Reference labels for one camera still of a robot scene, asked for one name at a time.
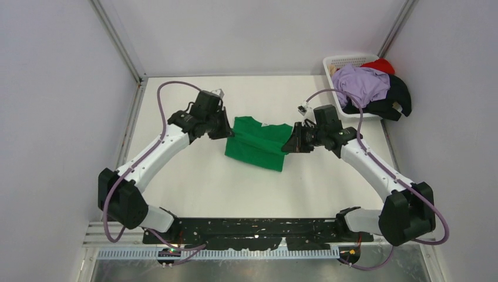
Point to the green t shirt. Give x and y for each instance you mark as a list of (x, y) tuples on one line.
[(258, 144)]

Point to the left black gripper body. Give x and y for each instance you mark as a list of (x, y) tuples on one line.
[(209, 120)]

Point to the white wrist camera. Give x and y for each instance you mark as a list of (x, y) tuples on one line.
[(304, 108), (218, 92)]

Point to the slotted grey cable duct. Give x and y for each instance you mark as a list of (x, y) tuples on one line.
[(158, 253)]

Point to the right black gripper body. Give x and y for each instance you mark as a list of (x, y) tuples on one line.
[(319, 134)]

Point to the black t shirt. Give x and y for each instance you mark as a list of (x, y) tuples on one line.
[(397, 102)]

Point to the lilac t shirt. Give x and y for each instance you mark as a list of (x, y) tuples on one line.
[(364, 84)]

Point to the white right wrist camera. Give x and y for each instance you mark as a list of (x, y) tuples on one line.
[(304, 108)]

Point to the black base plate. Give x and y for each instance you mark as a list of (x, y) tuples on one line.
[(256, 234)]

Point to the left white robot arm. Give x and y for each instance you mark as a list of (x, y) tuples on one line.
[(120, 191)]

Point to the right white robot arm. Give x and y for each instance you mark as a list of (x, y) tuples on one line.
[(407, 212)]

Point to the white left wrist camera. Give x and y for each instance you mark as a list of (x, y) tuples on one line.
[(218, 92)]

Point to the red t shirt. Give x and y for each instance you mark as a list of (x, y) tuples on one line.
[(381, 65)]

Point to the white plastic laundry basket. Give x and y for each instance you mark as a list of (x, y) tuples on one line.
[(339, 61)]

